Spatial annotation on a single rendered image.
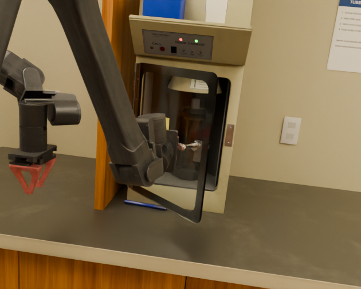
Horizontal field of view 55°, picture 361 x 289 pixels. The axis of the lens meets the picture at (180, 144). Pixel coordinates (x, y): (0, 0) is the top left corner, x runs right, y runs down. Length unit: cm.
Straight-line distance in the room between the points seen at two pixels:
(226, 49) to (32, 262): 77
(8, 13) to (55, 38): 116
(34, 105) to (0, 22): 35
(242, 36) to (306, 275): 61
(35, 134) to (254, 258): 61
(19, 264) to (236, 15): 90
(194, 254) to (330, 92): 93
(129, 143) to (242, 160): 98
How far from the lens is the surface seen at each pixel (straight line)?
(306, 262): 100
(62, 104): 83
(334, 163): 163
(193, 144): 89
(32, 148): 82
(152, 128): 70
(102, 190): 109
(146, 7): 97
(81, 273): 102
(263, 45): 150
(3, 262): 110
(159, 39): 99
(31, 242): 99
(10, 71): 83
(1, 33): 47
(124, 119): 62
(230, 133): 108
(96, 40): 58
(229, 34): 95
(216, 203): 115
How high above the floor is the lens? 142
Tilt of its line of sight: 14 degrees down
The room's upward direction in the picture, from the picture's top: 6 degrees clockwise
